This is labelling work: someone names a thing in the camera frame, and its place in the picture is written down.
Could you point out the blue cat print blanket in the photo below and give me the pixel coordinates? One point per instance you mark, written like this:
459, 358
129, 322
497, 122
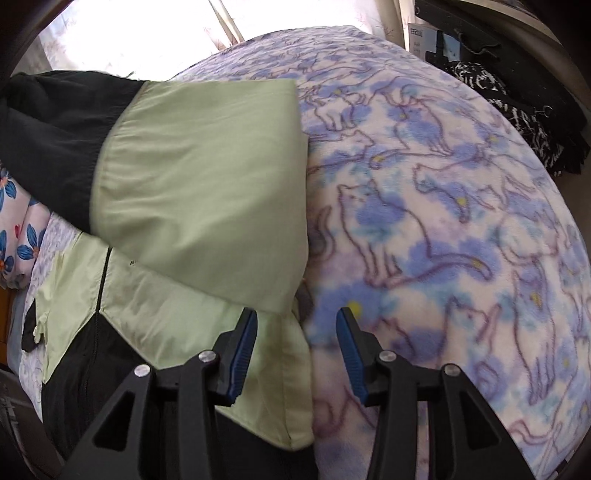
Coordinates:
433, 221

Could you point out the green and black hooded jacket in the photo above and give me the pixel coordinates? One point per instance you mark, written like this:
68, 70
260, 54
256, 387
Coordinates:
189, 204

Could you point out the white floral curtain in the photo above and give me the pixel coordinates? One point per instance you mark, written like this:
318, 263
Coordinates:
157, 39

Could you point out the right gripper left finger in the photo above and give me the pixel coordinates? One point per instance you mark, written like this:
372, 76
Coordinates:
161, 424

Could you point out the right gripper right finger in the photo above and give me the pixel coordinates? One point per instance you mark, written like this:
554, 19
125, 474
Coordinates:
467, 440

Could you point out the white cardboard box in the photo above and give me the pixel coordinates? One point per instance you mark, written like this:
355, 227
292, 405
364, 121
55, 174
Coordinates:
433, 45

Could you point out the black white patterned cloth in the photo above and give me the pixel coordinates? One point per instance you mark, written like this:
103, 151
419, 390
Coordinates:
529, 121

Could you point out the white blue flower quilt roll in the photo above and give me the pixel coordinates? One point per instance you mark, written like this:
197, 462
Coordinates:
23, 224

